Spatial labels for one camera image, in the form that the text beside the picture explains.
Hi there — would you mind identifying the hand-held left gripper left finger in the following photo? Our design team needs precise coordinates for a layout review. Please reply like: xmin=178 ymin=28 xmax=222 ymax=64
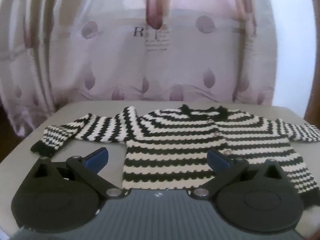
xmin=32 ymin=147 xmax=131 ymax=198

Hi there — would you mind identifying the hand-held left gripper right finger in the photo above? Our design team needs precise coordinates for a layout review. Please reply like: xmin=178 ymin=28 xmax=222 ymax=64
xmin=192 ymin=148 xmax=284 ymax=198

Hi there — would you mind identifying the black and white striped sweater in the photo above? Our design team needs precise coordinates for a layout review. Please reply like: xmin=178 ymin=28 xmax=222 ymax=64
xmin=30 ymin=104 xmax=320 ymax=195

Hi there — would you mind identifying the sheer curtain with purple print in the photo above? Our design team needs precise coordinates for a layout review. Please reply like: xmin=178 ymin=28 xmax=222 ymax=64
xmin=0 ymin=0 xmax=278 ymax=138

